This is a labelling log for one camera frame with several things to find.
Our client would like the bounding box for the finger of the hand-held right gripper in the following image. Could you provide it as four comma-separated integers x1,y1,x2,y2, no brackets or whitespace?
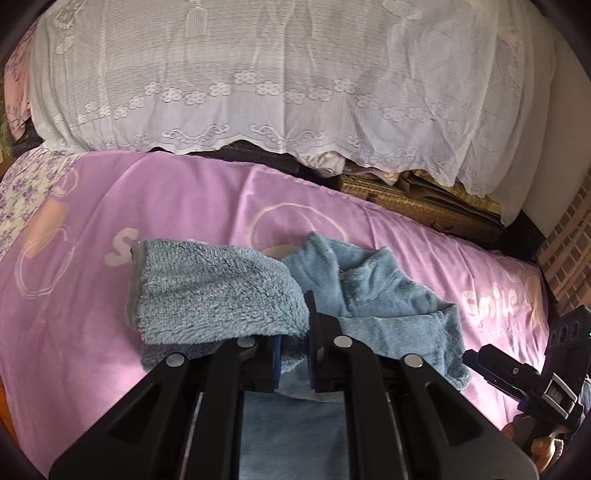
463,349,552,403

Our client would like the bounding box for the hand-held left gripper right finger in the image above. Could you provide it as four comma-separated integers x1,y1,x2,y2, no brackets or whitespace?
305,291,541,480

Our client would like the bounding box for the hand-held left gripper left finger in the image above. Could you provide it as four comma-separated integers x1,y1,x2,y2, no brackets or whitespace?
48,336,283,480

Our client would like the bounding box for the blue fleece garment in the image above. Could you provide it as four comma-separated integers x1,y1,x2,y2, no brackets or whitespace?
130,231,472,480

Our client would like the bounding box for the woven rattan mat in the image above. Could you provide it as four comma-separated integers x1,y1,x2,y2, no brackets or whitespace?
339,170,505,245

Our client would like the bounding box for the dark cloth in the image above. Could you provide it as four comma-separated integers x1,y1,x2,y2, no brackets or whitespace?
152,141,305,174

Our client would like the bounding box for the purple printed blanket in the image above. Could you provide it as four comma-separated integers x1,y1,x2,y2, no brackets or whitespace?
0,150,555,480

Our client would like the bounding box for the white lace cloth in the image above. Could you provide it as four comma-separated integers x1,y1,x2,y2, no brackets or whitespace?
28,0,560,228

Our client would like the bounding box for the purple floral sheet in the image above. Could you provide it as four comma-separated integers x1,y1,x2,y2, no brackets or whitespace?
0,148,85,264

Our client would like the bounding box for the pink floral fabric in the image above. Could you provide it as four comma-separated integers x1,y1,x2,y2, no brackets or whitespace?
2,23,43,140

